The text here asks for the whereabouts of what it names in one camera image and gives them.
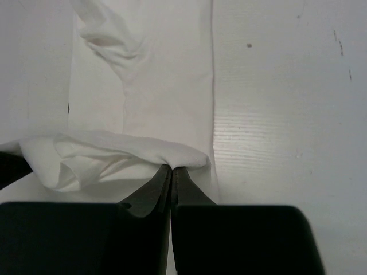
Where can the white printed t shirt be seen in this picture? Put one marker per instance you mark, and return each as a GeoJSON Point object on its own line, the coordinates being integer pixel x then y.
{"type": "Point", "coordinates": [162, 51]}

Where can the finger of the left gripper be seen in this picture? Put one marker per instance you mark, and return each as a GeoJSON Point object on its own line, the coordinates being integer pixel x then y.
{"type": "Point", "coordinates": [12, 168]}

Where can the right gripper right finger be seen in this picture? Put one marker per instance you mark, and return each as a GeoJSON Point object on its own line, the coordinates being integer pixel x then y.
{"type": "Point", "coordinates": [185, 191]}

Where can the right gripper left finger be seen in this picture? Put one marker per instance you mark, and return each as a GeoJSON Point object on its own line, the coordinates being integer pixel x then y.
{"type": "Point", "coordinates": [150, 198]}

